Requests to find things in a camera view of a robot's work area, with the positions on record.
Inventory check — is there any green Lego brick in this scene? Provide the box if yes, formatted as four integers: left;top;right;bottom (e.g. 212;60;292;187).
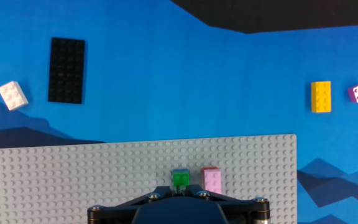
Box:
172;171;191;188

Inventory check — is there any grey Lego baseplate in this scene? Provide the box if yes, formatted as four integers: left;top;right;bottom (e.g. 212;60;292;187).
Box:
0;134;298;224

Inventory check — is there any white Lego brick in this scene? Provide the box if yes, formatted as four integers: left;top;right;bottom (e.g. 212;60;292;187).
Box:
0;80;29;112

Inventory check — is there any black Lego plate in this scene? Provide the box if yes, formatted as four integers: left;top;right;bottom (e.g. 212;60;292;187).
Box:
47;37;86;105

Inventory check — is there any light pink Lego brick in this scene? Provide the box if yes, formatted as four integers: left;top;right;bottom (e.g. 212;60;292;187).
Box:
202;168;223;195

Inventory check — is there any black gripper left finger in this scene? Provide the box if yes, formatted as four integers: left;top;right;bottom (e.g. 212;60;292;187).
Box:
87;185;174;224

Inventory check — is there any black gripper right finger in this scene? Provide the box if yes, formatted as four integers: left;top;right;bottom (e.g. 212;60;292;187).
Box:
185;184;271;224

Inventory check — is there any yellow Lego brick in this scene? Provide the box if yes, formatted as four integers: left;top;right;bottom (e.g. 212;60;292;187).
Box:
310;80;333;113

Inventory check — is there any blue mountain print tablecloth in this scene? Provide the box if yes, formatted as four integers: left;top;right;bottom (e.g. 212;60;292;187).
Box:
0;0;358;224

